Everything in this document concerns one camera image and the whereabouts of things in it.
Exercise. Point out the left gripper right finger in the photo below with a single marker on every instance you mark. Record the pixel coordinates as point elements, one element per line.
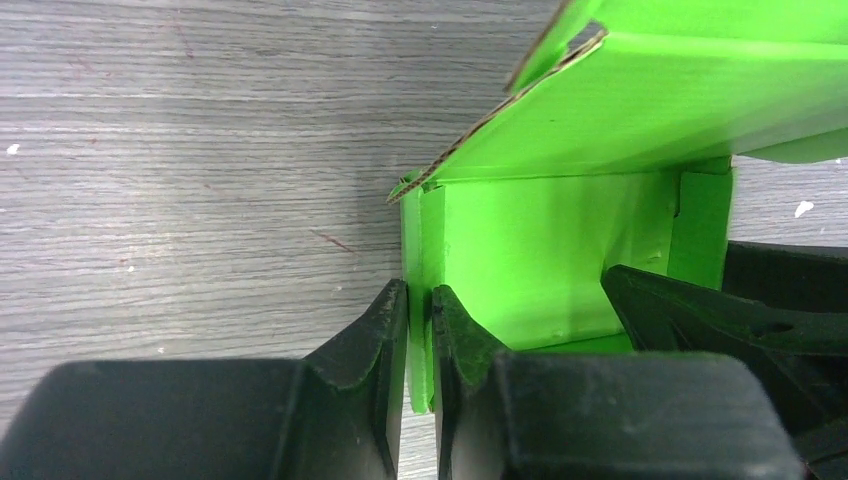
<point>503,414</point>

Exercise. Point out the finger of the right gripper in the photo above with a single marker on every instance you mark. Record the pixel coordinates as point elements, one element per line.
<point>800,358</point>
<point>782,288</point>

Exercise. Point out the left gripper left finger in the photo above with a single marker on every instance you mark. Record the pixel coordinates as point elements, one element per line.
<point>334,414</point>

